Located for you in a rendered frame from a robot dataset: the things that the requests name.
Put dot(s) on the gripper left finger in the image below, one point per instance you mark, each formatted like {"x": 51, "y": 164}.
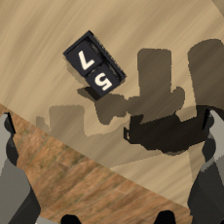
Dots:
{"x": 18, "y": 202}

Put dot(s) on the black calendar cube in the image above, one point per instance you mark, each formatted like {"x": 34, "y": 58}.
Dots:
{"x": 103, "y": 78}
{"x": 85, "y": 57}

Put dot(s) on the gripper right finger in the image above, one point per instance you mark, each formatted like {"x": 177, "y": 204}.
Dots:
{"x": 206, "y": 198}

